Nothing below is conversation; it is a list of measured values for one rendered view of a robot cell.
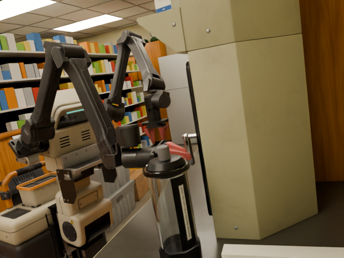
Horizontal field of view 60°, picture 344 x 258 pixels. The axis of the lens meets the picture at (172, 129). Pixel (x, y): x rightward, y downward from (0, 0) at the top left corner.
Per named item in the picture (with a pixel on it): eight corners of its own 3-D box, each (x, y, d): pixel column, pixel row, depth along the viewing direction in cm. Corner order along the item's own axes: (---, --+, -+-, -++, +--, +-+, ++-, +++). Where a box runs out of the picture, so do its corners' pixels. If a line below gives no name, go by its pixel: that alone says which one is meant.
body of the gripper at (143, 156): (168, 138, 87) (145, 141, 90) (155, 153, 78) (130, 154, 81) (172, 159, 89) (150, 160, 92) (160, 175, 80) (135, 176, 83)
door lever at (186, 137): (206, 166, 79) (208, 162, 81) (199, 132, 76) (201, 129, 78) (187, 167, 81) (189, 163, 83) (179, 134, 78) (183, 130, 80)
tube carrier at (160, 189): (212, 246, 71) (198, 160, 68) (177, 270, 65) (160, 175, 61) (183, 233, 80) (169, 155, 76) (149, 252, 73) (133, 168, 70)
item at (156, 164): (195, 170, 68) (190, 142, 67) (164, 184, 63) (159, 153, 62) (169, 165, 75) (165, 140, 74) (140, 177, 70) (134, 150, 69)
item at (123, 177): (135, 178, 335) (130, 150, 329) (106, 202, 280) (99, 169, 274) (104, 179, 350) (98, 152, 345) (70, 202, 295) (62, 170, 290)
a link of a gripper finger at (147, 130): (161, 145, 124) (157, 123, 122) (146, 146, 127) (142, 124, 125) (167, 141, 130) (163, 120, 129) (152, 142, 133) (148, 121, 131)
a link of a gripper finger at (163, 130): (165, 144, 123) (162, 122, 122) (150, 146, 126) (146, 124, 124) (171, 140, 130) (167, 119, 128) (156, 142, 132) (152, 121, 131)
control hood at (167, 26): (216, 54, 98) (212, 22, 97) (187, 51, 69) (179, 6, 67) (183, 60, 103) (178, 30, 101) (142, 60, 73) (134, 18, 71)
